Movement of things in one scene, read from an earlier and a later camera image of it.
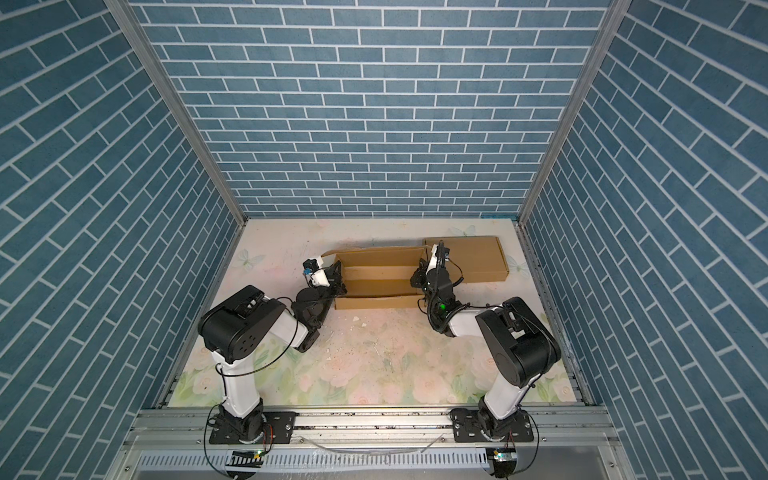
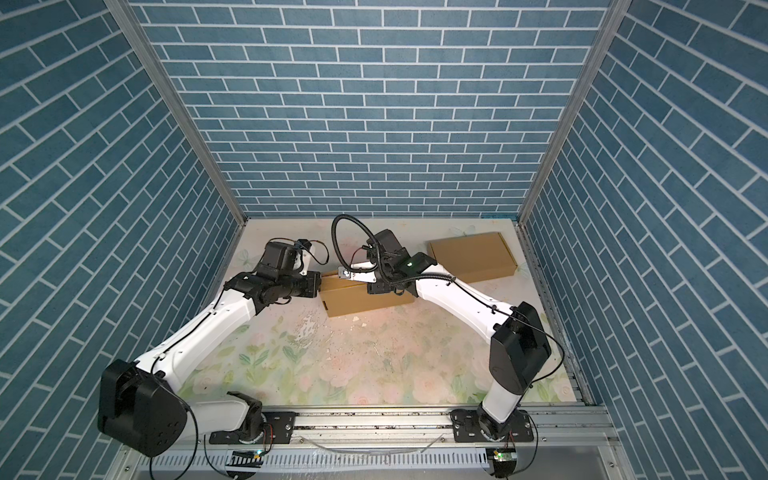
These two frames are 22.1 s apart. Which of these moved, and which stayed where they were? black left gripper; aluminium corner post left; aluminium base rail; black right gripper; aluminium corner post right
Moved: black right gripper; black left gripper
Stayed: aluminium base rail; aluminium corner post right; aluminium corner post left
